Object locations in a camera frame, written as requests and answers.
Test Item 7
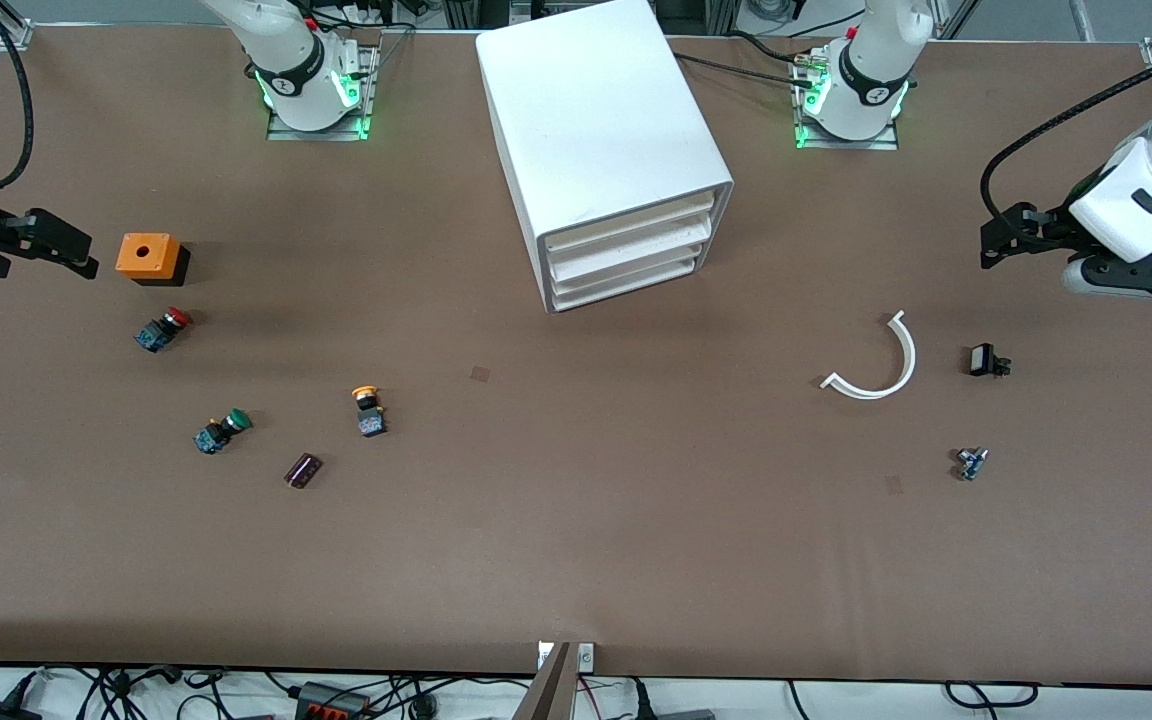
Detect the yellow push button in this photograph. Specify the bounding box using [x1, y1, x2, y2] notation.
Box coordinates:
[351, 385, 388, 438]

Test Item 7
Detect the white highest drawer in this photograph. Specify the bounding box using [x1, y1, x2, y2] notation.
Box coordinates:
[542, 193, 716, 267]

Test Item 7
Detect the red push button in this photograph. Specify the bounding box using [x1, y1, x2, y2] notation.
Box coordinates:
[134, 307, 194, 353]

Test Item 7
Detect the green push button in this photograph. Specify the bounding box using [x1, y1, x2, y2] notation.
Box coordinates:
[194, 408, 253, 456]

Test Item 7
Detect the white middle drawer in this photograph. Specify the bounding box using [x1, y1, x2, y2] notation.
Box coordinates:
[547, 220, 710, 289]

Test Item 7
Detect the white lowest drawer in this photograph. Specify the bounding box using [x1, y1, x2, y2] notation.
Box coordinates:
[550, 246, 705, 311]

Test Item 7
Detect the white drawer cabinet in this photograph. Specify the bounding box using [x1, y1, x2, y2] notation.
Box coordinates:
[476, 0, 735, 314]

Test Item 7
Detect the orange box with hole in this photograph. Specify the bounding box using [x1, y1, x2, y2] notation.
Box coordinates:
[116, 233, 191, 288]

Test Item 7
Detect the white curved plastic strip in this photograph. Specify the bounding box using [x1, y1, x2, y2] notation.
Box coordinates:
[820, 310, 918, 401]

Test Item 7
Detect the black and orange power adapter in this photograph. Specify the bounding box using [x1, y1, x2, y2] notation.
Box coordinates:
[294, 681, 374, 720]

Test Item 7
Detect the wooden beam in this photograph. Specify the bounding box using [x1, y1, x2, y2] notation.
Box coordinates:
[511, 642, 577, 720]

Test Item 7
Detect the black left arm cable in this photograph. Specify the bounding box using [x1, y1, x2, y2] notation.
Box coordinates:
[980, 40, 1152, 226]

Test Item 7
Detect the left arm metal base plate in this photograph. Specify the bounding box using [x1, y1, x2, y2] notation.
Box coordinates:
[793, 50, 902, 152]

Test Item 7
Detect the black base cable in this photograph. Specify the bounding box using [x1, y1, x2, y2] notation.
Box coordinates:
[674, 52, 822, 89]

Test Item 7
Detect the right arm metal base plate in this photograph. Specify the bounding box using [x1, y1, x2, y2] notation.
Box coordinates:
[266, 40, 379, 142]

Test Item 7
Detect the black cable loop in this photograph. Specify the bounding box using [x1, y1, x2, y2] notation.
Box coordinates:
[944, 682, 1039, 712]

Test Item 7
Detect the small metal bracket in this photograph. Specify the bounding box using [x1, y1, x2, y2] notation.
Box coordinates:
[536, 642, 596, 671]

